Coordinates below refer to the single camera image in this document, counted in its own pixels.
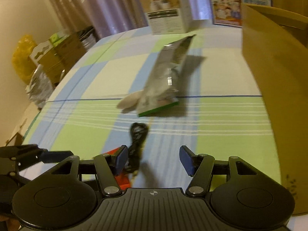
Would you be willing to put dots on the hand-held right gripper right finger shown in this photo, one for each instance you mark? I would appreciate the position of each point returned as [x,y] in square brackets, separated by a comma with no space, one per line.
[186,160]

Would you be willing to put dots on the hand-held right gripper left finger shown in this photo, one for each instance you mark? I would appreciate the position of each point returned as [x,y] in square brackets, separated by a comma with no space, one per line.
[120,160]

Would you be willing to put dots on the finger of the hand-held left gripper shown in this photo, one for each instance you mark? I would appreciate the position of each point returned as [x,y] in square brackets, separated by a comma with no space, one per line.
[60,156]

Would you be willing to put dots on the red snack packet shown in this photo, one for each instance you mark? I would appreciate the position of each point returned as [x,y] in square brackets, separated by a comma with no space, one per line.
[122,181]

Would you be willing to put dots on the silver foil pouch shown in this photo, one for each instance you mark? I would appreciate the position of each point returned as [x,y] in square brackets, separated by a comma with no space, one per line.
[166,77]

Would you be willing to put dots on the brown cardboard box container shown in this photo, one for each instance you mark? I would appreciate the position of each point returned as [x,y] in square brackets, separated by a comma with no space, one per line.
[276,81]

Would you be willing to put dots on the beige oval pad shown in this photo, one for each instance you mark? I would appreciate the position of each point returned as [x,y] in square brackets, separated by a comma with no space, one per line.
[127,102]

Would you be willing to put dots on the crinkled silver bag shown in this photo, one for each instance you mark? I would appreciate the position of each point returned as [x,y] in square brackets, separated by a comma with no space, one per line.
[39,86]

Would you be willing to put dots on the checked tablecloth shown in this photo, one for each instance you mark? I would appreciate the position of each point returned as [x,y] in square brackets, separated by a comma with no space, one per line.
[91,81]

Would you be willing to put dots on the plain brown cardboard box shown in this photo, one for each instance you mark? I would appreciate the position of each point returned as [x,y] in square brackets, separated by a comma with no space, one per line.
[67,53]

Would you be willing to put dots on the white green cardboard box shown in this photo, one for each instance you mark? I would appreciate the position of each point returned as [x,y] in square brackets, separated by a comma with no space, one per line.
[41,53]

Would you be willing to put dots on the yellow plastic bag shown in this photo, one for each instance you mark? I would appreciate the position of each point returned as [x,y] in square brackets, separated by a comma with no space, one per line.
[21,57]

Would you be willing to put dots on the green white small box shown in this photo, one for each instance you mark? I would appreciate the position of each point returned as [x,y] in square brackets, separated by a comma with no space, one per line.
[57,38]

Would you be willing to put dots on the white striped bag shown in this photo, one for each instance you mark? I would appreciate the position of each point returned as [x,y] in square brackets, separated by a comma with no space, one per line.
[90,38]

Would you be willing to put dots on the beige white product box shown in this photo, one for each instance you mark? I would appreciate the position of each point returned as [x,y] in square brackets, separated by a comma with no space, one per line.
[163,16]

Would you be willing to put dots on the pale curtain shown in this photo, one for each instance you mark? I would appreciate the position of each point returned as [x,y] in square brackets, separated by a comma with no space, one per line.
[108,4]

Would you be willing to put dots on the blue printed carton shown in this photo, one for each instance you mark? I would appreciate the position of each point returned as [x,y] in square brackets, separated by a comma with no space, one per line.
[231,7]

